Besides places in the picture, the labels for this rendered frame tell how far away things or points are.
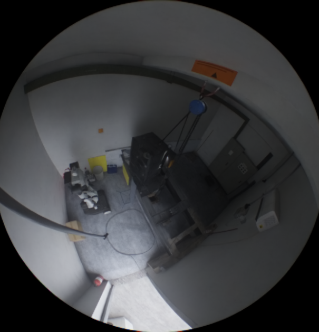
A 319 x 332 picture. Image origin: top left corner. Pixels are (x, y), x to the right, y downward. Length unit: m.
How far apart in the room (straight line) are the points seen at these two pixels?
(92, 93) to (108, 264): 3.30
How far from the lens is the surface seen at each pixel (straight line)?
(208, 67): 0.97
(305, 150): 0.77
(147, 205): 2.08
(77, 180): 1.58
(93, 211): 2.62
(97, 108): 2.12
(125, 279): 2.81
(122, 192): 2.84
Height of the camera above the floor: 2.60
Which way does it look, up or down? 47 degrees down
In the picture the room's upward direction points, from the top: 24 degrees clockwise
